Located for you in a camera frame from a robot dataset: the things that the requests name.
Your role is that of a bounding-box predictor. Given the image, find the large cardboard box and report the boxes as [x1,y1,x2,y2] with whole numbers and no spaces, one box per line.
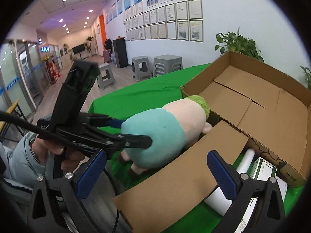
[181,51,310,187]

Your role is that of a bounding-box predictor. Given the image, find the light blue jacket sleeve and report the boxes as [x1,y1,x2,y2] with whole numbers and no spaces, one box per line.
[1,132,46,199]

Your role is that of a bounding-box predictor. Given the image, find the green tablecloth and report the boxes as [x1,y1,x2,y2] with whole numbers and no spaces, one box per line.
[87,63,306,233]

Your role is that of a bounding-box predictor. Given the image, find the black cable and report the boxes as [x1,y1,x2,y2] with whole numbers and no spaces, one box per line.
[0,111,64,141]

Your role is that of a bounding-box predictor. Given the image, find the plush doll green hair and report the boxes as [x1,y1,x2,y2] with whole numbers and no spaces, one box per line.
[118,95,212,175]

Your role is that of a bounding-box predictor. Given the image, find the potted plant right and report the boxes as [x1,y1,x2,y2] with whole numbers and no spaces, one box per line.
[300,66,311,90]

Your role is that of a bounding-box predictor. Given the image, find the grey stool near table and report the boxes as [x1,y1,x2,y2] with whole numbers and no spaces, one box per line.
[97,63,116,90]

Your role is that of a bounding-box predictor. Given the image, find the narrow cardboard box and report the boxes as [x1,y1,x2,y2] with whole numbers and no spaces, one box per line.
[113,120,249,232]

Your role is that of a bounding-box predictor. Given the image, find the grey plastic stool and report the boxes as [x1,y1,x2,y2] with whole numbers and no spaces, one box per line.
[132,56,152,82]

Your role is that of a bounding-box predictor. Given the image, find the grey stacked stools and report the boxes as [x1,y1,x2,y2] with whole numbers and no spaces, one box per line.
[153,54,183,77]

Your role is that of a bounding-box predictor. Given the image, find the white paper roll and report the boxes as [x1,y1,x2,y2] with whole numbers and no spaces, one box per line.
[236,148,255,174]

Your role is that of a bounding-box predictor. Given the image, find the black cabinet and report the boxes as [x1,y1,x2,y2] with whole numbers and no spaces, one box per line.
[113,38,129,68]

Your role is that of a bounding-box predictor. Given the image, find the black television screen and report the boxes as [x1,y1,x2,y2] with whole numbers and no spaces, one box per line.
[72,44,85,55]

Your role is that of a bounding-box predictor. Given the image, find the potted plant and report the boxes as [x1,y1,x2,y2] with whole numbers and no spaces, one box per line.
[300,66,311,90]
[215,29,264,62]

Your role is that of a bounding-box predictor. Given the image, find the green white tissue box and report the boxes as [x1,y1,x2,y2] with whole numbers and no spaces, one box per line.
[235,157,277,233]

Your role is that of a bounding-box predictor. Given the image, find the white plastic device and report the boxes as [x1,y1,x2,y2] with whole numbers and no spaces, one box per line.
[204,176,288,216]

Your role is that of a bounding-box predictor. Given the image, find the person's left hand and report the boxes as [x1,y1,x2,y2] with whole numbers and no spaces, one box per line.
[31,136,85,172]

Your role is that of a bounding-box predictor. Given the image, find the potted plant left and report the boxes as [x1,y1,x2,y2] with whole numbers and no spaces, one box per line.
[215,29,264,62]

